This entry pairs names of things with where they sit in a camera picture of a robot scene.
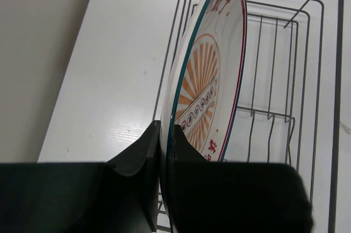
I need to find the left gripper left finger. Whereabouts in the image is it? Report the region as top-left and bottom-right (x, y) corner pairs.
(106, 120), (160, 232)

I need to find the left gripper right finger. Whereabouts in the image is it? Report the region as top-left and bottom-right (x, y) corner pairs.
(169, 125), (217, 232)

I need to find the orange sunburst plate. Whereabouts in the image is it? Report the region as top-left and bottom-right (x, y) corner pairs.
(159, 0), (247, 220)

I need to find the grey wire dish rack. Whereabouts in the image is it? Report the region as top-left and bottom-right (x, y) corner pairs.
(153, 0), (344, 232)

